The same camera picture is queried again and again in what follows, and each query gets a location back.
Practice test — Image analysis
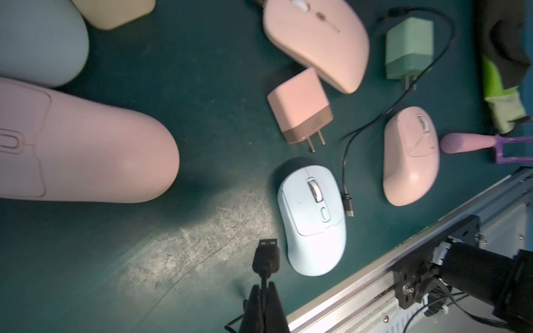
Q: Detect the green USB charger plug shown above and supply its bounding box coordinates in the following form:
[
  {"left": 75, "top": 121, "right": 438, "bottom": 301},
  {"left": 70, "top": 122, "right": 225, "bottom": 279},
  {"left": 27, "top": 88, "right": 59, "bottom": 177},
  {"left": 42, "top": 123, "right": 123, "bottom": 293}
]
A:
[{"left": 385, "top": 17, "right": 434, "bottom": 90}]

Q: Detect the beige wooden power strip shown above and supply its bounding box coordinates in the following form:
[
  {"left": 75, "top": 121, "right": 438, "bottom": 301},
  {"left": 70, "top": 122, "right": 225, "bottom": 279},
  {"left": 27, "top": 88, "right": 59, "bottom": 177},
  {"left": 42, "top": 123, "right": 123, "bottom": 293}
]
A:
[{"left": 72, "top": 0, "right": 156, "bottom": 31}]

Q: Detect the aluminium front rail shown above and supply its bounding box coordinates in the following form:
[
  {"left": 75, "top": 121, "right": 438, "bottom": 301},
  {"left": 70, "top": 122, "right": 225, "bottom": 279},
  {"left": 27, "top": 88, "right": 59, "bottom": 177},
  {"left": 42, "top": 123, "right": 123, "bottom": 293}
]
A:
[{"left": 287, "top": 165, "right": 532, "bottom": 332}]

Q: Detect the black USB charging cable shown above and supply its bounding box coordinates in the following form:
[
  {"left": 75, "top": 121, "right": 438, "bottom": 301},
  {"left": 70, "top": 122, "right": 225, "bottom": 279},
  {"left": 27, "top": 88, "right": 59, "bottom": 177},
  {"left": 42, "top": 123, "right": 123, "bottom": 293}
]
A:
[{"left": 224, "top": 238, "right": 281, "bottom": 333}]

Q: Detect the pink USB charger plug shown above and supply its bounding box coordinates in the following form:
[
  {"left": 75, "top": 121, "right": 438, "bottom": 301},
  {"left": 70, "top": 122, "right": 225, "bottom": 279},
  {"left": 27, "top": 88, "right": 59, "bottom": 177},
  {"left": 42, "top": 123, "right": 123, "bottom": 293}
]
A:
[{"left": 267, "top": 67, "right": 334, "bottom": 153}]

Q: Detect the black loose USB cable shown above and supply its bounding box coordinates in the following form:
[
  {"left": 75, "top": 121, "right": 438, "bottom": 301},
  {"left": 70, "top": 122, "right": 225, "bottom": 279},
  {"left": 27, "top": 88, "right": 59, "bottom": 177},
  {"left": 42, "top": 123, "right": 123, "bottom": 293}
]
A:
[{"left": 340, "top": 6, "right": 457, "bottom": 218}]

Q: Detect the light green wireless mouse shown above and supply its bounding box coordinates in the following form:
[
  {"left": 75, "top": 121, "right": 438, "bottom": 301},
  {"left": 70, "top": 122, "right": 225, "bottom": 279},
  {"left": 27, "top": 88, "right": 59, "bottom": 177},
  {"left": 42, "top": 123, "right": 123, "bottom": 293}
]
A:
[{"left": 1, "top": 1, "right": 90, "bottom": 87}]

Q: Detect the pink wireless mouse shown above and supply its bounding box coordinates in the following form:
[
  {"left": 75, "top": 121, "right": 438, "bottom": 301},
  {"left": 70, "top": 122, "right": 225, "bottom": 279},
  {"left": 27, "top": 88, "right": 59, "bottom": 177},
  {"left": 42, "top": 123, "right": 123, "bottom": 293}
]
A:
[
  {"left": 383, "top": 106, "right": 440, "bottom": 207},
  {"left": 1, "top": 79, "right": 180, "bottom": 203}
]

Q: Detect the pink wireless mouse front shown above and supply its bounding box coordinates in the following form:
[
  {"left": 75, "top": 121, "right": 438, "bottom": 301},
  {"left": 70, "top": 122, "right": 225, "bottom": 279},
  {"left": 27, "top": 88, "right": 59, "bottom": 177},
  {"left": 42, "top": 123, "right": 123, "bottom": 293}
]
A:
[{"left": 1, "top": 79, "right": 180, "bottom": 203}]

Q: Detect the black green work glove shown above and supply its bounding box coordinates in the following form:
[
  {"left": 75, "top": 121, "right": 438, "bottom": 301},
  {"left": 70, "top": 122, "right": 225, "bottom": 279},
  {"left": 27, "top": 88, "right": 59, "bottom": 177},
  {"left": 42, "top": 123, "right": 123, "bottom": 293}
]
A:
[{"left": 474, "top": 1, "right": 532, "bottom": 135}]

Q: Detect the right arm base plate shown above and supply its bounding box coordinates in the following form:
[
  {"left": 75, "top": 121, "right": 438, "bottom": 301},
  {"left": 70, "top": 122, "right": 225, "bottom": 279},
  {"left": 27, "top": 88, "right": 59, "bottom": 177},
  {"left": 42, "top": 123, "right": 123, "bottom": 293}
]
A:
[{"left": 392, "top": 215, "right": 481, "bottom": 309}]

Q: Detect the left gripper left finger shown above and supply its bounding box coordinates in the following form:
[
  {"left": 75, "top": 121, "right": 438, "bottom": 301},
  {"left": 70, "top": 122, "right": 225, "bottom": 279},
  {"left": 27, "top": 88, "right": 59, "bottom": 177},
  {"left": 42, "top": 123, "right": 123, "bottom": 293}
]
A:
[{"left": 239, "top": 284, "right": 264, "bottom": 333}]

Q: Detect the peach wireless mouse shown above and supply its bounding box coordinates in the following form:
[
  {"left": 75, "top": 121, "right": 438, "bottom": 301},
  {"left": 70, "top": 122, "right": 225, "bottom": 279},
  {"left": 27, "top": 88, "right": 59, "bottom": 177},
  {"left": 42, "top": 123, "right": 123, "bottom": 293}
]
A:
[{"left": 262, "top": 0, "right": 370, "bottom": 94}]

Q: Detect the pink purple garden rake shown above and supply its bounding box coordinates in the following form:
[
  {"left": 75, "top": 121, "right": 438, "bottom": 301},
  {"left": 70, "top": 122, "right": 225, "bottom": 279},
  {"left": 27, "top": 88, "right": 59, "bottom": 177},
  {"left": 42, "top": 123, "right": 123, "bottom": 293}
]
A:
[{"left": 439, "top": 133, "right": 532, "bottom": 165}]

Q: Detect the light blue wireless mouse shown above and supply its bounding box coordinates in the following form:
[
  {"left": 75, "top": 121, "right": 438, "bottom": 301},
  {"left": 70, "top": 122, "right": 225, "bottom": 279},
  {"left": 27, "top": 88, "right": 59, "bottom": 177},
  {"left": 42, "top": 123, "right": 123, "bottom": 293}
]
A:
[{"left": 278, "top": 165, "right": 347, "bottom": 277}]

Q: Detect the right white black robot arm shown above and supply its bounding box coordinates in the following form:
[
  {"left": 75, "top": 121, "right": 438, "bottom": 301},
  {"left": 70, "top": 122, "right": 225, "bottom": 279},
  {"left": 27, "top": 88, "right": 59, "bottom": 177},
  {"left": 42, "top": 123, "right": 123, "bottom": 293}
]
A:
[{"left": 437, "top": 243, "right": 532, "bottom": 332}]

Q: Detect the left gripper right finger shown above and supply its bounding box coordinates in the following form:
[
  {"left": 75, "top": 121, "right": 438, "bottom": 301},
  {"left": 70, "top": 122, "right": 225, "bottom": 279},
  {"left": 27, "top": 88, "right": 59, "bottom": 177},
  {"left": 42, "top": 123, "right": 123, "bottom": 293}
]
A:
[{"left": 265, "top": 282, "right": 290, "bottom": 333}]

